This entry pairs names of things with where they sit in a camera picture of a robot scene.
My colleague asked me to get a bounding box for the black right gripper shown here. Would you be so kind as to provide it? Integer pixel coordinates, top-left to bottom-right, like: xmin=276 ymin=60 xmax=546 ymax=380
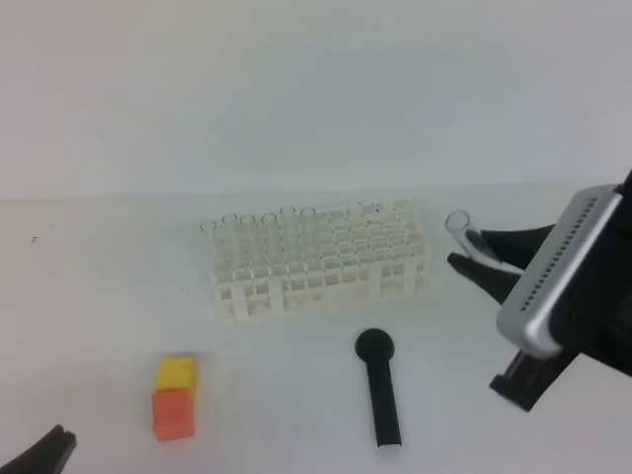
xmin=447 ymin=179 xmax=631 ymax=412

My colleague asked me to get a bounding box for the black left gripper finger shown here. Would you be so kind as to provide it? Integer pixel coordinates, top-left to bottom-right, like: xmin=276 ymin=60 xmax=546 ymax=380
xmin=1 ymin=425 xmax=77 ymax=474

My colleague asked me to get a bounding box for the clear glass test tube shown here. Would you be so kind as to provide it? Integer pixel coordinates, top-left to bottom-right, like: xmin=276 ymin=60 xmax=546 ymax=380
xmin=444 ymin=209 xmax=522 ymax=274

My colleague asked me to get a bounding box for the white test tube rack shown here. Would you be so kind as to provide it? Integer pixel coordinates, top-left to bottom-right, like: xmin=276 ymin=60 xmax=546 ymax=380
xmin=211 ymin=197 xmax=430 ymax=321

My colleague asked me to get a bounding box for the clear tube in rack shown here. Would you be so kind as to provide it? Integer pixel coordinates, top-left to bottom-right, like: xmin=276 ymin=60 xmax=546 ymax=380
xmin=279 ymin=205 xmax=298 ymax=268
xmin=221 ymin=213 xmax=241 ymax=273
xmin=239 ymin=214 xmax=258 ymax=270
xmin=261 ymin=212 xmax=279 ymax=271
xmin=200 ymin=220 xmax=217 ymax=280
xmin=300 ymin=206 xmax=318 ymax=270

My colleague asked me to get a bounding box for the orange foam cube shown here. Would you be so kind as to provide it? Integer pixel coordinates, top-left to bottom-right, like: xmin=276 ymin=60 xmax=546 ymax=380
xmin=151 ymin=388 xmax=195 ymax=442

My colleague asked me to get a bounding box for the yellow foam cube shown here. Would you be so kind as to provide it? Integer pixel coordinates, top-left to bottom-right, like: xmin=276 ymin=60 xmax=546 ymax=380
xmin=154 ymin=356 xmax=198 ymax=398

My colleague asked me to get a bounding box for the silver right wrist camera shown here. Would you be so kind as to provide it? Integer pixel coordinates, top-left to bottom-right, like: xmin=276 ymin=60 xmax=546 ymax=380
xmin=497 ymin=185 xmax=623 ymax=358

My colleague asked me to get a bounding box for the black scoop with handle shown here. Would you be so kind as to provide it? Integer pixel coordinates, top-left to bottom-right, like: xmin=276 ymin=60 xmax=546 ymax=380
xmin=355 ymin=328 xmax=402 ymax=447

